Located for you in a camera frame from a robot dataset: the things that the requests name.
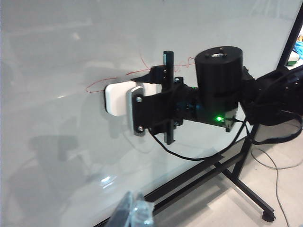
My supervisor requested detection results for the grey floor cable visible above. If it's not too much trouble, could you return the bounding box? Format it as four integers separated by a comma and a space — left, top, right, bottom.
250, 148, 303, 227

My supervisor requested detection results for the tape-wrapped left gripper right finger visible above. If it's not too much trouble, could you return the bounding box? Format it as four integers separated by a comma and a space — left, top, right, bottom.
131, 191, 155, 227

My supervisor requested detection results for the white and green box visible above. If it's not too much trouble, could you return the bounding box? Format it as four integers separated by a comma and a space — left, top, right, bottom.
285, 52, 300, 67

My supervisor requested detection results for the white whiteboard eraser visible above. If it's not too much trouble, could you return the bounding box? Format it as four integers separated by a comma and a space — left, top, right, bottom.
105, 81, 157, 118

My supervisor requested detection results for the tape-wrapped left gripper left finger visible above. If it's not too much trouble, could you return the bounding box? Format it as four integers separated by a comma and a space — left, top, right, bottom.
107, 190, 134, 227

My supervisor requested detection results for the blue cloth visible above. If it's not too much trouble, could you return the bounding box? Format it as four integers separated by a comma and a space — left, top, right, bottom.
293, 35, 303, 60

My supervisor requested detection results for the white table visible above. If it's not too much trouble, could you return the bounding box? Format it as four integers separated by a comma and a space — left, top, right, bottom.
283, 59, 303, 73

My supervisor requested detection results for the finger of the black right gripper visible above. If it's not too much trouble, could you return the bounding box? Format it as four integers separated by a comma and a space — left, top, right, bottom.
149, 124, 166, 136

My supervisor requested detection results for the thin black camera cable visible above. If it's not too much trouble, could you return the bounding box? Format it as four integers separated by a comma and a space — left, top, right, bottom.
150, 118, 251, 162

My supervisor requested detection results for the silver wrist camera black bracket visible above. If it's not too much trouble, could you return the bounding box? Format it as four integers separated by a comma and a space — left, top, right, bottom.
125, 85, 177, 137

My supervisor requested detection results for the black sleeved arm cable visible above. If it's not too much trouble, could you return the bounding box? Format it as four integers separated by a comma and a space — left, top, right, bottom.
246, 113, 303, 145

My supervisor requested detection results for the white glass whiteboard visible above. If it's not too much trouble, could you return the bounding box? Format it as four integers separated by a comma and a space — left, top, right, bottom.
0, 0, 298, 227

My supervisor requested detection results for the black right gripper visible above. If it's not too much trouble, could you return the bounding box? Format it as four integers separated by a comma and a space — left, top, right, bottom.
131, 45, 244, 145

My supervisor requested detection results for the black caster wheel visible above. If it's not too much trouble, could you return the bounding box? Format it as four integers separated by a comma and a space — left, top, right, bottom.
261, 210, 276, 222

